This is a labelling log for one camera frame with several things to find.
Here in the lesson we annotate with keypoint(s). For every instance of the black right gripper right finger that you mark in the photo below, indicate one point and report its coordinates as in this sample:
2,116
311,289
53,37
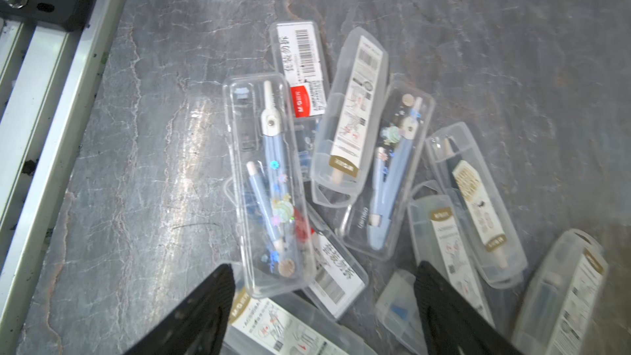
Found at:
450,324

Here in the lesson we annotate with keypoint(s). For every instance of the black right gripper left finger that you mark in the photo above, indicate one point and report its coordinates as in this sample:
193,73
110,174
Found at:
199,323

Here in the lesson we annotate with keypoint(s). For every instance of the clear case light blue compass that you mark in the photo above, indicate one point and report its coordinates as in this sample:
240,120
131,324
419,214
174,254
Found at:
372,224

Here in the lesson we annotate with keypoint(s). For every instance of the clear case blue sticker compass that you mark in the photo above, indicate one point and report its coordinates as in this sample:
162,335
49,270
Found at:
276,236

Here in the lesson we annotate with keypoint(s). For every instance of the clear case gold label lower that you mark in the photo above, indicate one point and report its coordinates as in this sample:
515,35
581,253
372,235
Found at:
436,238

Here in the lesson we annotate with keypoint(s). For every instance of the clear case white barcode label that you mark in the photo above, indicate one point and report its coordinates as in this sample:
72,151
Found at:
346,137

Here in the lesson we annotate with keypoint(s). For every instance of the clear case red mark label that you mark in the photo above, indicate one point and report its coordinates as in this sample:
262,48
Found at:
299,56

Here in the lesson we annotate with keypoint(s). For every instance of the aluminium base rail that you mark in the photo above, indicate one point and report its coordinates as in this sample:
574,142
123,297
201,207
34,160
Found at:
51,79

